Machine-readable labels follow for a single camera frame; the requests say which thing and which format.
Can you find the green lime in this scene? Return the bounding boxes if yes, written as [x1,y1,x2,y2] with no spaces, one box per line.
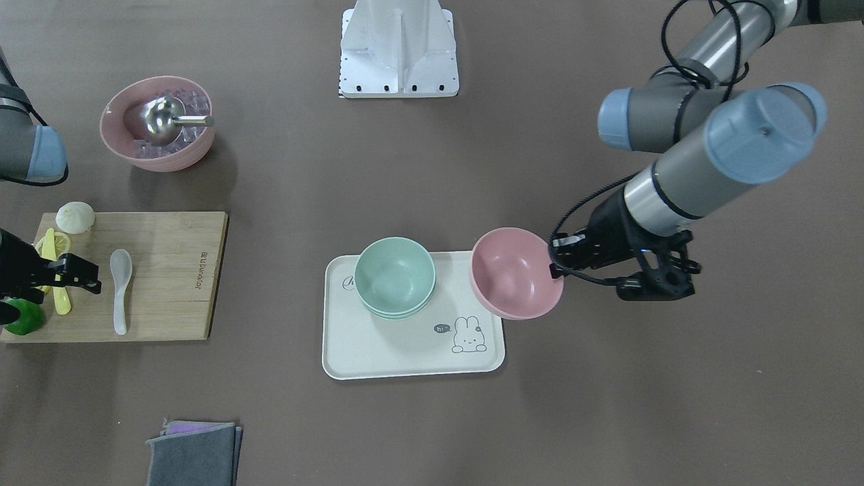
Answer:
[1,298,45,335]

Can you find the stacked green bowls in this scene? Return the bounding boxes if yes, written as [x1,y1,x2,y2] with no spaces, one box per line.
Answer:
[354,237,436,320]

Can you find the large pink ice bowl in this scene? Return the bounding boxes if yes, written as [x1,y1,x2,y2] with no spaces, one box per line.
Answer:
[99,75,216,172]

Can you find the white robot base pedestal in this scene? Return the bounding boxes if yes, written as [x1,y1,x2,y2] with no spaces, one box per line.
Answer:
[337,1,460,99]

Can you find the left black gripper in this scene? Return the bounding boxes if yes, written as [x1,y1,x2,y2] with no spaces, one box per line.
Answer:
[550,190,702,301]

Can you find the white ceramic spoon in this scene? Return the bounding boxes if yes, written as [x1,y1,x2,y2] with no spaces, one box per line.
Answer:
[110,248,133,335]

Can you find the small pink bowl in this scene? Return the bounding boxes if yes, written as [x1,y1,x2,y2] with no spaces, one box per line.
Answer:
[469,227,564,320]

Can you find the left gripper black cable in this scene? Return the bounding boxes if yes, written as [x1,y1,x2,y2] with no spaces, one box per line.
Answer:
[547,0,750,289]

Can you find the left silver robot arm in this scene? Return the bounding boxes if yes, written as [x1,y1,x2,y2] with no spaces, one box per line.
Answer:
[547,1,862,301]

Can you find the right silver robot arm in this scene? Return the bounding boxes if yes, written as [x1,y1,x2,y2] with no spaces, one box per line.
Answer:
[1,57,102,336]

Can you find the metal ice scoop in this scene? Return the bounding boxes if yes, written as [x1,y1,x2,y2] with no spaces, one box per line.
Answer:
[123,96,214,146]

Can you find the cream rabbit tray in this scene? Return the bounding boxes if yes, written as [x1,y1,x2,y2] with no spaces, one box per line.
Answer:
[321,251,506,379]

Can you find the lemon slices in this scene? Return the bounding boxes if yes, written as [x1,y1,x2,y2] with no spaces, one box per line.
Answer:
[34,232,73,261]

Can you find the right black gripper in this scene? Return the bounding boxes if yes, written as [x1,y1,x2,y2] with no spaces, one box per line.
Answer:
[1,229,102,305]

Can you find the yellow plastic knife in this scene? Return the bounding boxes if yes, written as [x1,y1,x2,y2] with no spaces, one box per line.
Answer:
[45,227,73,316]

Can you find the bamboo cutting board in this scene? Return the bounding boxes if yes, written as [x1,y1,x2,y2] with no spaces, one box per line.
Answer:
[2,211,229,344]

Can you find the grey folded cloth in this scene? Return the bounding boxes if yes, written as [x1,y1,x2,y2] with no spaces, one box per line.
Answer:
[146,421,244,485]

